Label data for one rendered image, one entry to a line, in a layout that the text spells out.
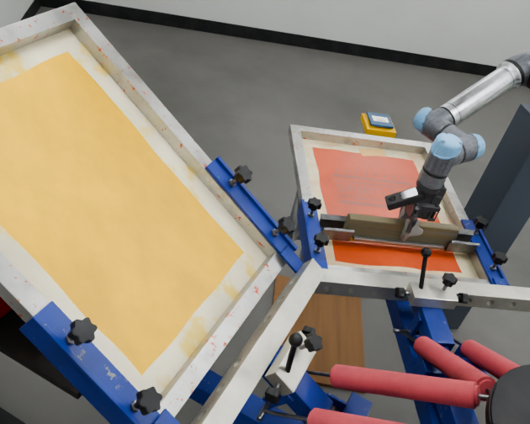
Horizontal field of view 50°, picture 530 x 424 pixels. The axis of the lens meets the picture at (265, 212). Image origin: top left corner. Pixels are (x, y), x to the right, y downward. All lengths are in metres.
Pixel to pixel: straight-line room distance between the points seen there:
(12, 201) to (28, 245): 0.09
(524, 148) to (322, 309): 1.19
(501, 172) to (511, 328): 1.06
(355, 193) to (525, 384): 1.06
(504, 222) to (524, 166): 0.30
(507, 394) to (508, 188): 1.48
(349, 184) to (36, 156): 1.18
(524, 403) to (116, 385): 0.70
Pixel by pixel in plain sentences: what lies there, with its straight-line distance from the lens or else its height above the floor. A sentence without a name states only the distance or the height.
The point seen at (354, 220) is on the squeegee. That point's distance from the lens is 1.74.
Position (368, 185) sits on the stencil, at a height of 0.96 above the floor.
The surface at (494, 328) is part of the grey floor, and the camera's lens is 3.25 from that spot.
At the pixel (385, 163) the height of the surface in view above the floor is 0.96.
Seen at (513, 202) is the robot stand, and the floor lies 0.84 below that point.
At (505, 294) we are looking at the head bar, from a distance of 1.76.
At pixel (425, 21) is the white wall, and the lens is 5.63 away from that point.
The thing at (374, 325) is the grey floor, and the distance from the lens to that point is 2.93.
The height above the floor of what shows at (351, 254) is 0.96.
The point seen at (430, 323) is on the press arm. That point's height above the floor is 1.04.
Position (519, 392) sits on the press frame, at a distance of 1.14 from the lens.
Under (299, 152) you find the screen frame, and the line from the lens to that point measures 2.07.
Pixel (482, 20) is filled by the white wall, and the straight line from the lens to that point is 5.82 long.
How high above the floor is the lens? 2.11
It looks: 39 degrees down
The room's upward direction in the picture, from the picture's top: 14 degrees clockwise
